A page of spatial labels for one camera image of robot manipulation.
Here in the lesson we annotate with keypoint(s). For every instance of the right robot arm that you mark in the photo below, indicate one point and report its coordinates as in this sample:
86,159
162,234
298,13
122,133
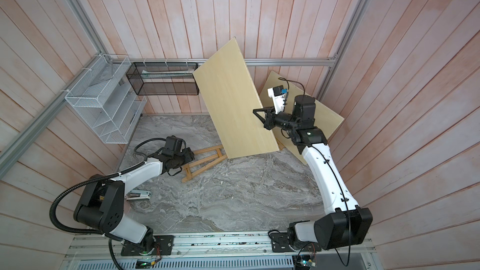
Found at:
345,222

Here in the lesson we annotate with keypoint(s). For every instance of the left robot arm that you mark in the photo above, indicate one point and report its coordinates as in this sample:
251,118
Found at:
102,203

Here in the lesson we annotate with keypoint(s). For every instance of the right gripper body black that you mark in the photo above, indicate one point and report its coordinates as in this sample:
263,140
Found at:
285,122

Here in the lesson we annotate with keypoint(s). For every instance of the stapler on table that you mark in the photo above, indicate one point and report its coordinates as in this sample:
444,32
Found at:
138,195

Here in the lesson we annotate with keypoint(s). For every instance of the white wire mesh shelf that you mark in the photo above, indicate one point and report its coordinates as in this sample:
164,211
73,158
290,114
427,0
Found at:
104,101

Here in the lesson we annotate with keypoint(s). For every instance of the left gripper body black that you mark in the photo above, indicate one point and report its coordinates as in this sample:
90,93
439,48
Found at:
183,158

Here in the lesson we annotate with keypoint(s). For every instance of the wooden easel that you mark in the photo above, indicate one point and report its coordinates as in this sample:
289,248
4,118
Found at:
280,145
198,167

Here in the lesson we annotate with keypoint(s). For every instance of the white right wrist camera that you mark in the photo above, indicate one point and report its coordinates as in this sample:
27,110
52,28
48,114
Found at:
279,95

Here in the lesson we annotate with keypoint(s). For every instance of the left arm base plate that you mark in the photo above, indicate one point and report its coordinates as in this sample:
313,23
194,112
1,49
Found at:
151,245

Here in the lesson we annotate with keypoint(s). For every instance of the black mesh basket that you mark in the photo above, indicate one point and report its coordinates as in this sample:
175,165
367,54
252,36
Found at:
163,78

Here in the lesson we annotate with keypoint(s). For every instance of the plywood board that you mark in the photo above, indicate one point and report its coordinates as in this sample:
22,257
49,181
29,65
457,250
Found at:
230,96
324,118

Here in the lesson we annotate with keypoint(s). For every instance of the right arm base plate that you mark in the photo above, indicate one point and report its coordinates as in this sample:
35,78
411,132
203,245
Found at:
282,242

